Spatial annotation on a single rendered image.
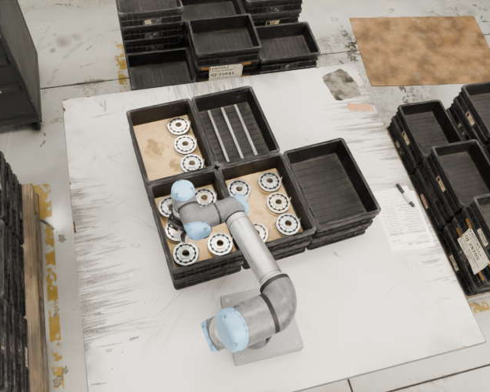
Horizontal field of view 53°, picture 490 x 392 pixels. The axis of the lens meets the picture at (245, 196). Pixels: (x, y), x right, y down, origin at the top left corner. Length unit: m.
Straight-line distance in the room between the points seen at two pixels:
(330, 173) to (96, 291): 1.14
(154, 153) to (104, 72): 1.58
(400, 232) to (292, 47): 1.57
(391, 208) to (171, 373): 1.24
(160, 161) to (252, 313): 1.07
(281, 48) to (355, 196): 1.45
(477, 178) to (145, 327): 2.06
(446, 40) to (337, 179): 2.43
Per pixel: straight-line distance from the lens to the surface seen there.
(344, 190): 2.24
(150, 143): 2.29
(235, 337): 1.33
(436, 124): 3.43
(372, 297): 2.21
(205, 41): 3.21
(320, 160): 2.30
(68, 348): 2.83
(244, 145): 2.29
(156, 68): 3.36
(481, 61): 4.44
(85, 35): 4.03
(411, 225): 2.42
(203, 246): 2.02
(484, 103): 3.56
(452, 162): 3.15
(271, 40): 3.43
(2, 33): 2.87
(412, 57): 4.19
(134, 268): 2.14
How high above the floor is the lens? 2.68
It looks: 60 degrees down
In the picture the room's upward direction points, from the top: 10 degrees clockwise
